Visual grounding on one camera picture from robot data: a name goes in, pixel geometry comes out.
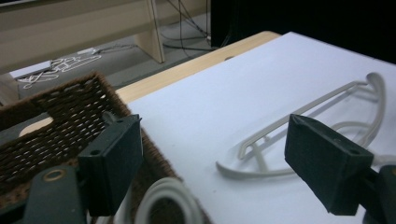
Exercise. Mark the white table sheet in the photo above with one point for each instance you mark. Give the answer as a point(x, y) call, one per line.
point(218, 109)

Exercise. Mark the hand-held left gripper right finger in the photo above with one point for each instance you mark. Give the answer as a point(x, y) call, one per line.
point(323, 161)

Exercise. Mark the dark curtain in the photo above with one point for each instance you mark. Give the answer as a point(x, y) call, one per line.
point(311, 18)

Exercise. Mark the flat white box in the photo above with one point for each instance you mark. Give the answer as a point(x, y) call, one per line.
point(31, 70)

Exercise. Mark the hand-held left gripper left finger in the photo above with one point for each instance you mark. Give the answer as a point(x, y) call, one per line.
point(115, 161)

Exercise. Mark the brown wicker basket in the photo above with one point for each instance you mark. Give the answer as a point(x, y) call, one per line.
point(62, 130)

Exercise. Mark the beige wooden bench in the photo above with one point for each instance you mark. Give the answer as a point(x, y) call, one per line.
point(77, 31)

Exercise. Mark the grey plastic clothes hanger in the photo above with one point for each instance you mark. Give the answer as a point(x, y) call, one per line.
point(174, 186)
point(249, 175)

